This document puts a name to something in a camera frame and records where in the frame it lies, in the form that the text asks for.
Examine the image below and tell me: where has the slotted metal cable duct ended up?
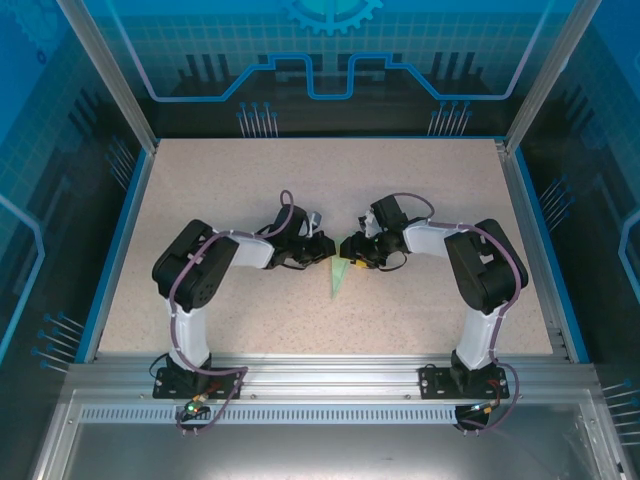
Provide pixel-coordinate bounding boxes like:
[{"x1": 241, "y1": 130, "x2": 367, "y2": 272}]
[{"x1": 79, "y1": 405, "x2": 594, "y2": 426}]

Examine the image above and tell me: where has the grey metal sheet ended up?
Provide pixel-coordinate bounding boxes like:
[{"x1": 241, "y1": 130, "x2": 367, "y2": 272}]
[{"x1": 29, "y1": 389, "x2": 640, "y2": 480}]

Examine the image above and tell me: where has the blue gear graphic panel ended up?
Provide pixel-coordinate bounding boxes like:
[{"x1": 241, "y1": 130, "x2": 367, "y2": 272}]
[{"x1": 92, "y1": 0, "x2": 566, "y2": 139}]

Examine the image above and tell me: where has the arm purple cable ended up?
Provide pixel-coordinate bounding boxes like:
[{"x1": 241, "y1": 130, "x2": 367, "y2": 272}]
[
  {"x1": 392, "y1": 192, "x2": 530, "y2": 437},
  {"x1": 168, "y1": 188, "x2": 296, "y2": 437}
]

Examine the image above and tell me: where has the aluminium frame rail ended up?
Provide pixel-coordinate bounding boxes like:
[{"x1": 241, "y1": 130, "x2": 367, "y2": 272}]
[{"x1": 64, "y1": 352, "x2": 601, "y2": 401}]

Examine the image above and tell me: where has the aluminium corner post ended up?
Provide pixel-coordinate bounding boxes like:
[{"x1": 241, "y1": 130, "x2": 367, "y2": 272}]
[
  {"x1": 501, "y1": 0, "x2": 604, "y2": 154},
  {"x1": 54, "y1": 0, "x2": 160, "y2": 151}
]

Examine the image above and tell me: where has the arm cable connector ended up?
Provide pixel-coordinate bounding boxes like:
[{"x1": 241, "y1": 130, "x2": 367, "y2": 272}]
[
  {"x1": 457, "y1": 402, "x2": 501, "y2": 419},
  {"x1": 178, "y1": 394, "x2": 211, "y2": 421}
]

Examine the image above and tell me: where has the left arm cable connector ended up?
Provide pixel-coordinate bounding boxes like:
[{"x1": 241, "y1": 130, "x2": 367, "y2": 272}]
[{"x1": 178, "y1": 394, "x2": 211, "y2": 421}]

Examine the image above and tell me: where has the right arm cable connector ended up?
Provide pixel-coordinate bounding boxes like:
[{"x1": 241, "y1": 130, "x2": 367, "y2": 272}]
[{"x1": 457, "y1": 402, "x2": 501, "y2": 419}]

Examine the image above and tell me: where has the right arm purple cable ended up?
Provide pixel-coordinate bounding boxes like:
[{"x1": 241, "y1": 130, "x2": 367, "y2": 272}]
[{"x1": 392, "y1": 192, "x2": 530, "y2": 437}]

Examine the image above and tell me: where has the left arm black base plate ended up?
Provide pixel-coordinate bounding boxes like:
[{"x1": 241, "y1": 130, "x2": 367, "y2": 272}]
[{"x1": 153, "y1": 366, "x2": 246, "y2": 401}]

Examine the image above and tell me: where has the blue table edge strip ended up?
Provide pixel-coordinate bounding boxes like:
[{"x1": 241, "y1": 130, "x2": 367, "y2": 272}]
[
  {"x1": 514, "y1": 148, "x2": 591, "y2": 364},
  {"x1": 74, "y1": 147, "x2": 154, "y2": 364}
]

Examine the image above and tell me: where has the light green cloth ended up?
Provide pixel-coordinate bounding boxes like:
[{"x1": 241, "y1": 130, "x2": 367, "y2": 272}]
[{"x1": 329, "y1": 238, "x2": 352, "y2": 302}]

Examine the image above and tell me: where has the blue circuit graphic side panel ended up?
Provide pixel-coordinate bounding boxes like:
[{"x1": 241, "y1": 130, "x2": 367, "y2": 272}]
[
  {"x1": 0, "y1": 0, "x2": 146, "y2": 480},
  {"x1": 519, "y1": 0, "x2": 640, "y2": 480}
]

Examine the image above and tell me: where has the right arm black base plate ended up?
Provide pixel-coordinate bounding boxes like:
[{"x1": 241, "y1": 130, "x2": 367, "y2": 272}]
[{"x1": 418, "y1": 364, "x2": 512, "y2": 401}]

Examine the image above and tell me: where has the aluminium side rail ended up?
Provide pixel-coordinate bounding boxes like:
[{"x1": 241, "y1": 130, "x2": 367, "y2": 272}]
[{"x1": 493, "y1": 139, "x2": 572, "y2": 362}]

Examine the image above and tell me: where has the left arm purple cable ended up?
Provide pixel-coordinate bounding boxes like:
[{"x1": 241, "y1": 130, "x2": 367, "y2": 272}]
[{"x1": 168, "y1": 188, "x2": 296, "y2": 437}]

